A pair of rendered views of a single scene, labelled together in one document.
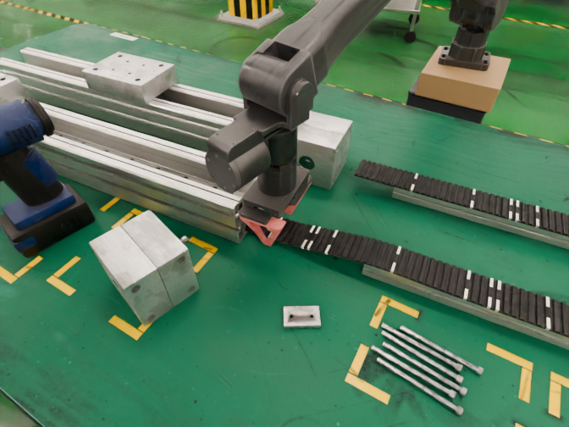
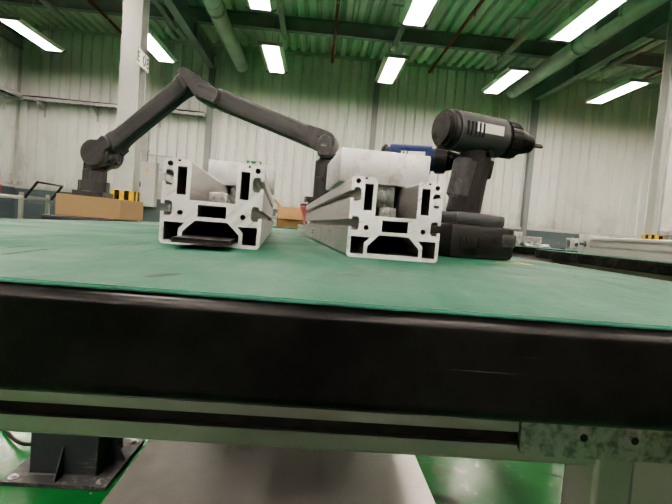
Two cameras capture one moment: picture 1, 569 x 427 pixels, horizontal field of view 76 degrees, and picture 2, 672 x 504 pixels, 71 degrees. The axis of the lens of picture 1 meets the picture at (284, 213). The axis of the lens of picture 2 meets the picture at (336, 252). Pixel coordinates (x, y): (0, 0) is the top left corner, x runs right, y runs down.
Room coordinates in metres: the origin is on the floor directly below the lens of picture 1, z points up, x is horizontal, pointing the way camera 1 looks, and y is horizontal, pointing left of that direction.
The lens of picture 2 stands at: (1.09, 1.16, 0.81)
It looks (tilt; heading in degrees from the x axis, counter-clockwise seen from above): 3 degrees down; 237
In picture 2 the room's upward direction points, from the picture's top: 5 degrees clockwise
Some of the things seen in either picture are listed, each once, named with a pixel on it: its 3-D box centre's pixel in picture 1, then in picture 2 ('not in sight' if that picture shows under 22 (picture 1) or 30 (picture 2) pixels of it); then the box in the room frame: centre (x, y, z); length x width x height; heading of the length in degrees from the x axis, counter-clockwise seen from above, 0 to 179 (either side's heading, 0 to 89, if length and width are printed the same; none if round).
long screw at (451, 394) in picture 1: (411, 370); not in sight; (0.18, -0.16, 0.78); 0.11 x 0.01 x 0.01; 55
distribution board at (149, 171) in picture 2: not in sight; (147, 199); (-1.20, -11.51, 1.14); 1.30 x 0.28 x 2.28; 150
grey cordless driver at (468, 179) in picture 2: not in sight; (488, 188); (0.49, 0.66, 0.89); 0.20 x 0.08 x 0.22; 170
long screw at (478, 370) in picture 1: (439, 348); not in sight; (0.21, -0.20, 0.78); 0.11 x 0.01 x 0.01; 55
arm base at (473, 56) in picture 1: (468, 45); (94, 183); (0.95, -0.47, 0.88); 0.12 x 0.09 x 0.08; 67
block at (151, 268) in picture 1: (155, 262); not in sight; (0.31, 0.18, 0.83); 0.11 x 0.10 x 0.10; 134
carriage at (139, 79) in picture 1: (133, 82); (244, 186); (0.77, 0.33, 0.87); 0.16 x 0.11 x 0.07; 65
